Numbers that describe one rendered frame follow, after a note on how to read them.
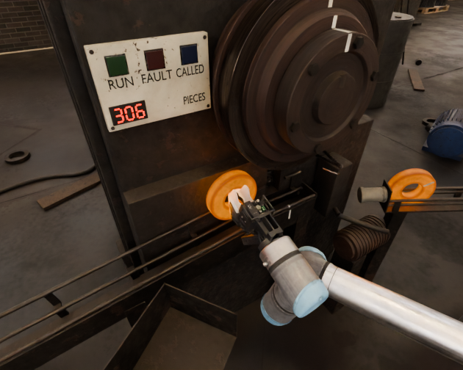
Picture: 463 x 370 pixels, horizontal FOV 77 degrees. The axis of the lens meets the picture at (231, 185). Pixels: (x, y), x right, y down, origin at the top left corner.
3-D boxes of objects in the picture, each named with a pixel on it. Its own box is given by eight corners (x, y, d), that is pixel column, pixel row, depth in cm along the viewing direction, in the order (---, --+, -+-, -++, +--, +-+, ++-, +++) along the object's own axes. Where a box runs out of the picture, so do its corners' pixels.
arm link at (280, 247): (292, 259, 76) (262, 276, 73) (281, 244, 79) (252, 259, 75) (303, 244, 69) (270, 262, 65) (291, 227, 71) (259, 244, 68)
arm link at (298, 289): (291, 325, 67) (310, 310, 59) (261, 277, 73) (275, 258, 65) (320, 306, 71) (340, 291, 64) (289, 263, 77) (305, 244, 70)
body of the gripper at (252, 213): (263, 191, 76) (290, 229, 71) (256, 209, 83) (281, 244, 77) (238, 202, 73) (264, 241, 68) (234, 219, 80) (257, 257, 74)
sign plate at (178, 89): (107, 128, 68) (83, 45, 57) (207, 105, 78) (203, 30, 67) (109, 133, 66) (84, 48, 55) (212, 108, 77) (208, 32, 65)
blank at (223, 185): (201, 184, 79) (206, 191, 77) (248, 161, 84) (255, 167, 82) (211, 222, 89) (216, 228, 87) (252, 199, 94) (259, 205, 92)
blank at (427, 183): (394, 206, 115) (397, 212, 112) (379, 180, 108) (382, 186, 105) (437, 189, 108) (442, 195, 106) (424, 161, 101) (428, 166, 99)
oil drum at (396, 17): (322, 95, 358) (339, 12, 302) (356, 86, 382) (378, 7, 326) (362, 114, 318) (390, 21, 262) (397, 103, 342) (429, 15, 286)
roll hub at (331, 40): (268, 158, 74) (280, 36, 56) (347, 131, 85) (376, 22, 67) (282, 169, 70) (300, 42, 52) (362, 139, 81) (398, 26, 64)
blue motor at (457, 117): (417, 156, 253) (433, 119, 232) (431, 131, 287) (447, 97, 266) (458, 169, 238) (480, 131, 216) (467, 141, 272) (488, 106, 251)
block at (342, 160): (306, 203, 122) (316, 154, 107) (320, 197, 125) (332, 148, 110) (325, 219, 115) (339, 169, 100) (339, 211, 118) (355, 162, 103)
